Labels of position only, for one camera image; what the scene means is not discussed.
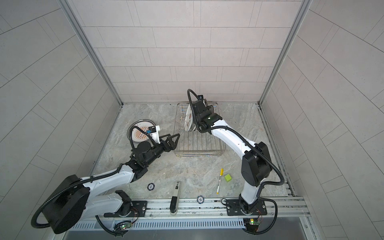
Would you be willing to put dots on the circuit board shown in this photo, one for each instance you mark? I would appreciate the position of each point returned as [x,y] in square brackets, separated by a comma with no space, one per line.
[122,227]
[251,226]

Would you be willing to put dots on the white plate orange sunburst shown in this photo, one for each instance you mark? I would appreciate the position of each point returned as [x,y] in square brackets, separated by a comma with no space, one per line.
[135,135]

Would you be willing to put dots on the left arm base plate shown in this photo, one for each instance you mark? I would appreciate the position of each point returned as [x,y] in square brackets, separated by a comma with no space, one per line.
[135,209]

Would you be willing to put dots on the right round poker chip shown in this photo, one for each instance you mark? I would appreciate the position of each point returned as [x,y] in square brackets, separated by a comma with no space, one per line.
[200,199]

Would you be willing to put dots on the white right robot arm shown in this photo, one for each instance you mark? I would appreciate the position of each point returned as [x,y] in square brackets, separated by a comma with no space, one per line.
[257,168]

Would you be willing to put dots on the black white handheld scraper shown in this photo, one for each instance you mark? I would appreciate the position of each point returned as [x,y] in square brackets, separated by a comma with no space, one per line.
[175,199]

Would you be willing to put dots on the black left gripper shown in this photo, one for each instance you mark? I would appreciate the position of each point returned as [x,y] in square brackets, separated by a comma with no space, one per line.
[163,145]

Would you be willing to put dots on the green cube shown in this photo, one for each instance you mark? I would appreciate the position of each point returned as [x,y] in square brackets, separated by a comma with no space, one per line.
[228,177]

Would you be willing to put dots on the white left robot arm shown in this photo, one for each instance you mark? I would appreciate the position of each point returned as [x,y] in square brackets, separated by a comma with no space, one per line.
[77,198]

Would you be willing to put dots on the left circuit board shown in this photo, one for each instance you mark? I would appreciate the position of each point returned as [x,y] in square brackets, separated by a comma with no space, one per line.
[122,227]

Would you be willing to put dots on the aluminium front rail frame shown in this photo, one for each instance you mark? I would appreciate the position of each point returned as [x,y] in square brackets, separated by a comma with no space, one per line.
[213,208]

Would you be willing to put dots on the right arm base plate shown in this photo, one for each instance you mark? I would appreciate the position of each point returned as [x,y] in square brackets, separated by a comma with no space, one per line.
[237,207]

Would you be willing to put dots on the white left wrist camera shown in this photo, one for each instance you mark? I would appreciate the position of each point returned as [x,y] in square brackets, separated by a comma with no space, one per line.
[153,131]

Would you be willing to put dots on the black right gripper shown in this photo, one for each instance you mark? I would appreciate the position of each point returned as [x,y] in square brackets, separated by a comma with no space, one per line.
[195,116]

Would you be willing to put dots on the white watermelon pattern plate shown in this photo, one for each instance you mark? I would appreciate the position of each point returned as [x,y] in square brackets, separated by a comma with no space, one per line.
[189,123]

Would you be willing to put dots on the right circuit board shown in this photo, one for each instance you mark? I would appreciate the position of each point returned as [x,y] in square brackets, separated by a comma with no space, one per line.
[251,226]

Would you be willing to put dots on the yellow capped white marker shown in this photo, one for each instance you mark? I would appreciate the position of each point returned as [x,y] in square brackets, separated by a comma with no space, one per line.
[219,181]

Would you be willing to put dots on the metal wire dish rack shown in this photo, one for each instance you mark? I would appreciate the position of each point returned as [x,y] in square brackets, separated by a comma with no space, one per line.
[194,144]

